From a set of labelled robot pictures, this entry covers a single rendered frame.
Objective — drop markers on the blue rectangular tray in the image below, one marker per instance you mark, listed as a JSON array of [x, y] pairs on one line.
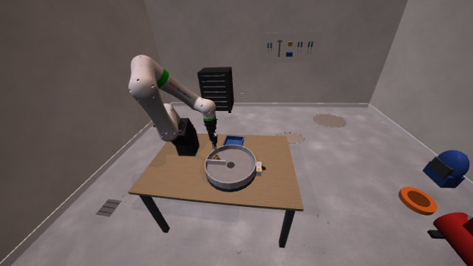
[[233, 140]]

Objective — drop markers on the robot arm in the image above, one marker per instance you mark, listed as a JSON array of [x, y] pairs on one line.
[[146, 77]]

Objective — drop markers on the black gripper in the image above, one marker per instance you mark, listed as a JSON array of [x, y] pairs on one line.
[[213, 136]]

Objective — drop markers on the grey round turntable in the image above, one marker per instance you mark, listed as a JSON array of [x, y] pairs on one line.
[[236, 163]]

